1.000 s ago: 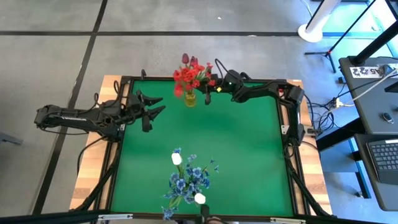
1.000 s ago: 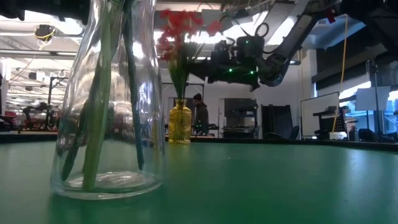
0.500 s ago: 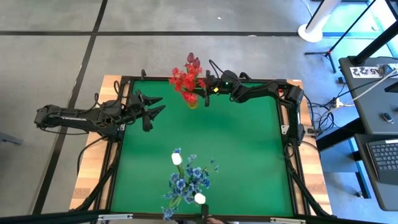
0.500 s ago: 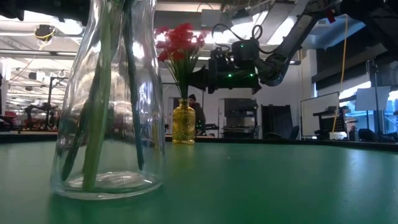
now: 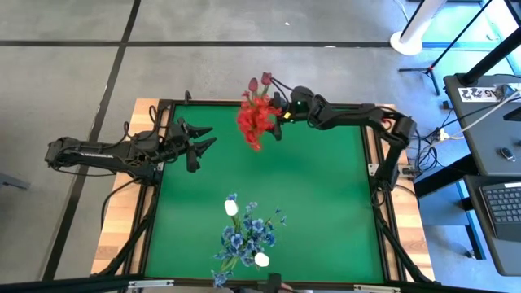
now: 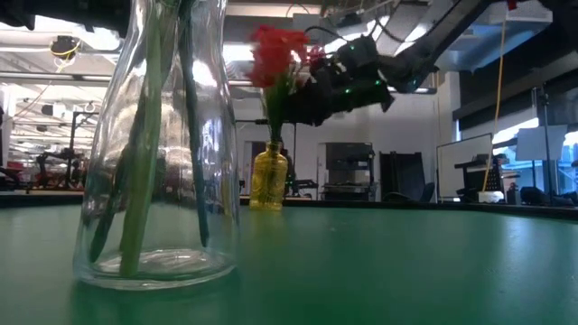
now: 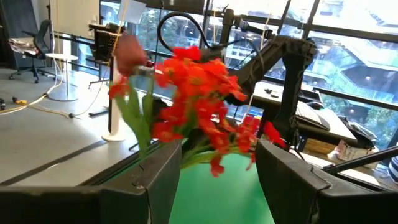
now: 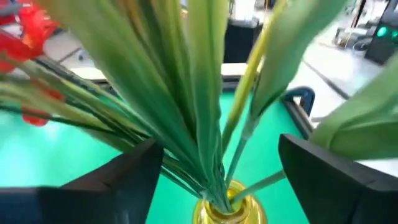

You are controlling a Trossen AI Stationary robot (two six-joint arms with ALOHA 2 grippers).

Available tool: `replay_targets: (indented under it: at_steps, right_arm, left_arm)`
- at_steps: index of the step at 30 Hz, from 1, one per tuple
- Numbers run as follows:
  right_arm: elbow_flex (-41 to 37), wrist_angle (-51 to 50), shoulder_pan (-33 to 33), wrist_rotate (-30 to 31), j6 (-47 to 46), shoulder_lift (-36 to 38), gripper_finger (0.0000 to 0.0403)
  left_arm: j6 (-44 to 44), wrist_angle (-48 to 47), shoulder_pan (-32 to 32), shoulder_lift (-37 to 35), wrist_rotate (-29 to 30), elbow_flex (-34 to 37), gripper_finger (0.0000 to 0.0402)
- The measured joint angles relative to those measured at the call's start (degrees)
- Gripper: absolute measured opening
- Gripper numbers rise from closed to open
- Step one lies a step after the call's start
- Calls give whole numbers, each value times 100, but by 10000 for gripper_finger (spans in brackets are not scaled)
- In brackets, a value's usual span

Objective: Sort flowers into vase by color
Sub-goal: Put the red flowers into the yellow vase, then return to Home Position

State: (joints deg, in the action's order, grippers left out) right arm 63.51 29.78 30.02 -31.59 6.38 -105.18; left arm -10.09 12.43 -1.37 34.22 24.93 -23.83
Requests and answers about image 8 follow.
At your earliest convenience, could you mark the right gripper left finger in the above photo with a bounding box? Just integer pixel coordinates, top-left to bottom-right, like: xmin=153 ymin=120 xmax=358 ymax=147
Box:
xmin=0 ymin=138 xmax=165 ymax=224

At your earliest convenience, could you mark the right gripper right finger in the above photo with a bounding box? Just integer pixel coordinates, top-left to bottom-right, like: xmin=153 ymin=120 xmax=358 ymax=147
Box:
xmin=277 ymin=133 xmax=398 ymax=224

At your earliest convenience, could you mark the green-leaved artificial tulip stem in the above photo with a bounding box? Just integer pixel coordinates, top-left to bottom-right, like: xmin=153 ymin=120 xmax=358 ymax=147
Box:
xmin=231 ymin=58 xmax=398 ymax=205

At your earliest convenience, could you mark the bunch of green stems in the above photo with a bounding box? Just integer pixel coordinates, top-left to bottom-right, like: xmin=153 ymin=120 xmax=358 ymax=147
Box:
xmin=40 ymin=0 xmax=231 ymax=215

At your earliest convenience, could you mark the green artificial leaf stem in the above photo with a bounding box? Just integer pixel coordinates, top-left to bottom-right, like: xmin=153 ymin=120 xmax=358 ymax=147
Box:
xmin=222 ymin=0 xmax=348 ymax=187

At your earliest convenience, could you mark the red artificial flower bunch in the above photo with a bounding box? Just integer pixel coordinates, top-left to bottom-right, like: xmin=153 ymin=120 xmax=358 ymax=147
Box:
xmin=0 ymin=0 xmax=218 ymax=212

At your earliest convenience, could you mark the gold glass vase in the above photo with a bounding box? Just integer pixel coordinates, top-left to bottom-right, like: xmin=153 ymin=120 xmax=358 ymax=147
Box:
xmin=192 ymin=179 xmax=268 ymax=224

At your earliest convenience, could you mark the black base with green light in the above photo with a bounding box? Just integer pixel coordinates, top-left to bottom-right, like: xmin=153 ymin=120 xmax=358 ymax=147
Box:
xmin=364 ymin=0 xmax=398 ymax=65

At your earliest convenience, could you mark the black floor box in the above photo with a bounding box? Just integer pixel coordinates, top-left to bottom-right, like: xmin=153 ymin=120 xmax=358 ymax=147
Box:
xmin=223 ymin=17 xmax=265 ymax=64

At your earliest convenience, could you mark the blue clamp handle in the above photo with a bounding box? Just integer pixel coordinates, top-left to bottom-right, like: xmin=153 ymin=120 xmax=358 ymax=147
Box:
xmin=280 ymin=86 xmax=317 ymax=118

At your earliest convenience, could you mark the pale table border rail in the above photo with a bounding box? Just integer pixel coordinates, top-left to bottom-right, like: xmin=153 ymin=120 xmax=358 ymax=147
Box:
xmin=71 ymin=63 xmax=249 ymax=83

